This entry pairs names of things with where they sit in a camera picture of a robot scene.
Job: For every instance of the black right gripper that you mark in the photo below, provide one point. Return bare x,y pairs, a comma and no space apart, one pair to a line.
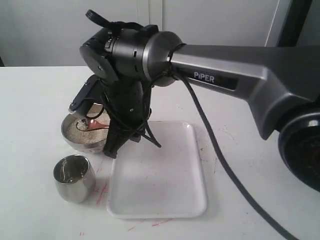
127,101

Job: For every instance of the brown wooden spoon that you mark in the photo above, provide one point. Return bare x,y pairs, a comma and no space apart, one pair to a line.
88,125

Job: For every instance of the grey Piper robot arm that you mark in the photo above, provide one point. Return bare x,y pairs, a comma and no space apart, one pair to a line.
280,84

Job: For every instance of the steel bowl with rice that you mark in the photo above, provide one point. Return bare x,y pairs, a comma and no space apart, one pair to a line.
92,141

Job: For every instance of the small steel cup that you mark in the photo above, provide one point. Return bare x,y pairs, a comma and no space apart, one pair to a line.
74,178

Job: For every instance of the white rectangular plastic tray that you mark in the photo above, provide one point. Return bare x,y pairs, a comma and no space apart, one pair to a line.
149,182

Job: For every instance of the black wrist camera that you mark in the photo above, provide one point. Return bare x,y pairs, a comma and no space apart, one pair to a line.
85,98

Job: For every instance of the dark vertical door frame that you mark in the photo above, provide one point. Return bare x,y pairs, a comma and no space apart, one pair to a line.
293,23

